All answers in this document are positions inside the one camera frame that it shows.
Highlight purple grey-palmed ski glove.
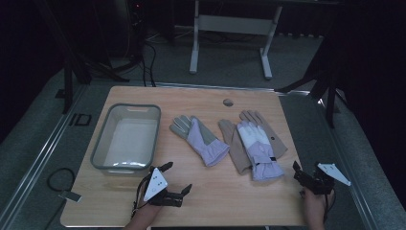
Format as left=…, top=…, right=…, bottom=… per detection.
left=169, top=114, right=231, bottom=168

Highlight black tripod stand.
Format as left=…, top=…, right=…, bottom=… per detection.
left=33, top=0, right=130, bottom=115
left=275, top=28, right=352, bottom=129

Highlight black looped floor cable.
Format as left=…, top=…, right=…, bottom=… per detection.
left=47, top=167, right=77, bottom=193

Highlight right hand-held gripper cable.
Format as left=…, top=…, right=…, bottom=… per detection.
left=322, top=188, right=337, bottom=223

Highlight grey plastic basket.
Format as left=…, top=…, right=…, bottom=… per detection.
left=90, top=103, right=162, bottom=176

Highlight small grey floor plate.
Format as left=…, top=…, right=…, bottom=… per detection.
left=58, top=190, right=82, bottom=203

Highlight left hand-held gripper cable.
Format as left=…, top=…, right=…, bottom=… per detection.
left=129, top=168, right=155, bottom=219

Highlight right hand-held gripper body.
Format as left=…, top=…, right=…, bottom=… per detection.
left=293, top=162, right=351, bottom=196

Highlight person's left hand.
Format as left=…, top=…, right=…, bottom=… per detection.
left=133, top=198, right=161, bottom=219

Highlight white metal desk frame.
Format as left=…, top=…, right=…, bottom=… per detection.
left=189, top=0, right=283, bottom=81

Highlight black hanging cables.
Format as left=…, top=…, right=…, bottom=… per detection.
left=139, top=37, right=158, bottom=88

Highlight beige knit glove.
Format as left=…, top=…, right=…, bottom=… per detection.
left=238, top=109, right=288, bottom=160
left=217, top=119, right=254, bottom=176

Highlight person's right hand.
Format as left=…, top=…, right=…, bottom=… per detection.
left=301, top=188, right=335, bottom=221

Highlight hand-held gripper cable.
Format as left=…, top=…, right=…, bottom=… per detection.
left=129, top=168, right=155, bottom=219
left=322, top=188, right=337, bottom=223

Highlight purple white-fingered ski glove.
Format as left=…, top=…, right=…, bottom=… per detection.
left=237, top=120, right=285, bottom=182

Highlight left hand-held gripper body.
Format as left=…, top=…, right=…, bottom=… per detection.
left=143, top=166, right=185, bottom=208

